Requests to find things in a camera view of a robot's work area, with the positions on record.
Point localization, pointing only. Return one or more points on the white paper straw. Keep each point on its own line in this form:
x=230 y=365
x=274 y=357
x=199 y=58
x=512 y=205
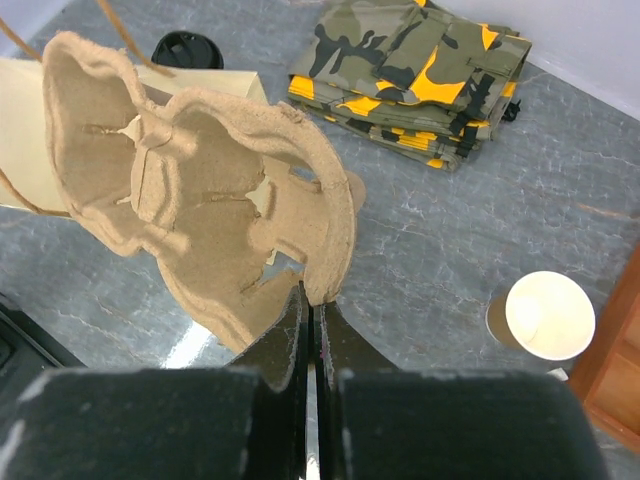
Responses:
x=559 y=373

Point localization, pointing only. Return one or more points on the black plastic cup lid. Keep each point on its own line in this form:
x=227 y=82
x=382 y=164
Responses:
x=187 y=50

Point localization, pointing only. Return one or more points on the brown paper bag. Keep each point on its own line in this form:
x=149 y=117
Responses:
x=88 y=135

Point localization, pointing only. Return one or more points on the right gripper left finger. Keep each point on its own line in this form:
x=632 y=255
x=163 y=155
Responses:
x=245 y=420

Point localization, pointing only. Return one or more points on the camouflage folded cloth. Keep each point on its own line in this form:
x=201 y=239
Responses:
x=410 y=76

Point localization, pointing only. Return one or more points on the orange compartment tray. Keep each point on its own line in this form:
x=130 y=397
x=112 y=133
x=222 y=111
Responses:
x=605 y=377

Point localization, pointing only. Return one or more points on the brown pulp cup carrier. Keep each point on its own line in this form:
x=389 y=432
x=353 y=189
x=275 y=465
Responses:
x=237 y=201

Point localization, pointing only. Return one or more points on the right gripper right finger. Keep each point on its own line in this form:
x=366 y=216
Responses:
x=377 y=421

